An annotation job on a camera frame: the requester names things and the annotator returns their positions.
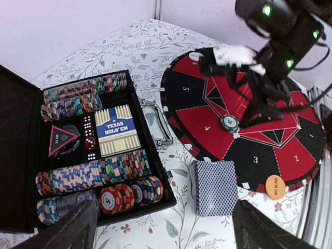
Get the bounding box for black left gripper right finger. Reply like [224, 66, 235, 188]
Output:
[232, 200, 315, 249]

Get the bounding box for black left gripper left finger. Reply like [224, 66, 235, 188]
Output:
[14, 199, 98, 248]

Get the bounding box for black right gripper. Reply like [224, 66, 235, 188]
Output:
[240, 72, 291, 129]

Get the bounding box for green 20 poker chip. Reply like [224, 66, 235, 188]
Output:
[221, 114, 240, 133]

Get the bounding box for red 5 poker chip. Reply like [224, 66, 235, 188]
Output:
[99, 184, 135, 215]

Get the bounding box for orange big blind button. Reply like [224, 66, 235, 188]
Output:
[265, 175, 286, 200]

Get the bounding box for purple 500 poker chip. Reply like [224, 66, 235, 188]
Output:
[129, 176, 163, 207]

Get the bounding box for white dealer button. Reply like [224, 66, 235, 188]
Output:
[189, 51, 203, 62]

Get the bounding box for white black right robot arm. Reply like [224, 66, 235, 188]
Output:
[234, 1, 331, 128]

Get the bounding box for grey card deck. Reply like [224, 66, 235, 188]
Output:
[192, 160, 238, 217]

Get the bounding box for round red black poker mat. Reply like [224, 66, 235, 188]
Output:
[159, 48, 327, 194]

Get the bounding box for front row poker chips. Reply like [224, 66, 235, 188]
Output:
[35, 149, 151, 196]

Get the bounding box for row poker chips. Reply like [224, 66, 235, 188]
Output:
[35, 149, 151, 196]
[40, 72, 129, 122]

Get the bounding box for open black poker chip case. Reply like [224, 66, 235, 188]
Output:
[1, 67, 176, 233]

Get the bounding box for red dice row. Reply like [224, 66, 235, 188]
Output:
[83, 115, 96, 161]

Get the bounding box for blue boxed card deck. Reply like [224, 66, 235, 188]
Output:
[94, 104, 141, 157]

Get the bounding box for back row poker chips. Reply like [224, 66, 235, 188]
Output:
[40, 72, 129, 122]

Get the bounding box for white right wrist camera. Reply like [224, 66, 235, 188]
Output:
[198, 45, 266, 76]

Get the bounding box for right aluminium frame post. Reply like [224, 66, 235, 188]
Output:
[152, 0, 165, 21]

